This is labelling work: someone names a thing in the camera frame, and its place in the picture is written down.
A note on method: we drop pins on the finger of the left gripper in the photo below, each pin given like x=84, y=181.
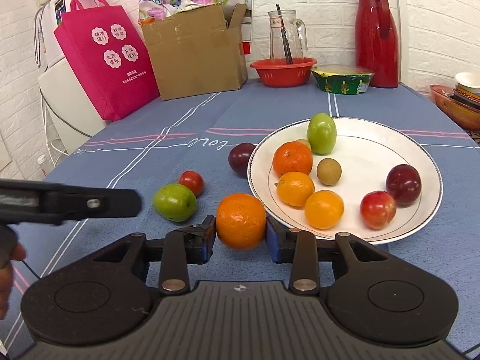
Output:
x=51, y=203

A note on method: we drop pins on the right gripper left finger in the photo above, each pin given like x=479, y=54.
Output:
x=192, y=244

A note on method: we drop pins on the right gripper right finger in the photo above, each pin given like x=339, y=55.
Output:
x=303, y=251

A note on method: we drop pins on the yellow orange kumquat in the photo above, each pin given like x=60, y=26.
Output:
x=324, y=209

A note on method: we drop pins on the green mango fruit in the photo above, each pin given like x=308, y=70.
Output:
x=175, y=202

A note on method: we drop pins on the large orange tangerine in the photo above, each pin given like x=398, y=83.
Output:
x=241, y=221

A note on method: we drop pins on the small orange kumquat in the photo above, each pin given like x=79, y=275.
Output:
x=294, y=189

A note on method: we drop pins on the brown longan fruit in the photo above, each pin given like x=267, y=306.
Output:
x=306, y=143
x=329, y=171

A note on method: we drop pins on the red apple-like plum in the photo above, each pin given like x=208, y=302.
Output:
x=377, y=209

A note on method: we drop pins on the green apple-like fruit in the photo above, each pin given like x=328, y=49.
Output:
x=322, y=134

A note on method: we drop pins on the person's left hand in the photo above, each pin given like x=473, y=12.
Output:
x=6, y=279

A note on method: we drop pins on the small red plum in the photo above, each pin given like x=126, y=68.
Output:
x=193, y=181

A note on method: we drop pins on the blue tablecloth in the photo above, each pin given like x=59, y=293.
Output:
x=153, y=146

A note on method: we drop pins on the orange tangerine in plate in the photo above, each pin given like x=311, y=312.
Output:
x=292, y=156

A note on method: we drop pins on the dark plum beside plate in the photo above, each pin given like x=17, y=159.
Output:
x=239, y=158

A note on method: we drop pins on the white appliance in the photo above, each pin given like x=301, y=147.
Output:
x=73, y=114

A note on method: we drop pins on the white ceramic plate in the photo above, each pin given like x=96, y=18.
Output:
x=366, y=152

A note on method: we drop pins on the dark red plum in plate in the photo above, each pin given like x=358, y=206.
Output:
x=404, y=184

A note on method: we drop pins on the green instant noodle bowl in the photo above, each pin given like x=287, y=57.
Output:
x=342, y=79

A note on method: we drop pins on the red plastic basket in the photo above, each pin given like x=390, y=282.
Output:
x=277, y=73

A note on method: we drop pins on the pink tote bag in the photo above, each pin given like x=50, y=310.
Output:
x=108, y=57

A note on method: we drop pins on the black stirring stick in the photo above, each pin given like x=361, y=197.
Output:
x=285, y=42

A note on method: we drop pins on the brown cardboard box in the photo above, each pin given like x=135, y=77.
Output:
x=197, y=52

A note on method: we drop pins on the glass pitcher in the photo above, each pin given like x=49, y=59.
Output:
x=288, y=36

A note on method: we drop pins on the orange patterned bowl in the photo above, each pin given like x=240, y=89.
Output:
x=462, y=111

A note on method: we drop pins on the red thermos jug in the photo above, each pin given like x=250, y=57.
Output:
x=377, y=43

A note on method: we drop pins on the white paper cup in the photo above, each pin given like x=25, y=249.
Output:
x=469, y=81

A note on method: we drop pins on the floral cloth in box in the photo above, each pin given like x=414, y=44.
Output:
x=152, y=10

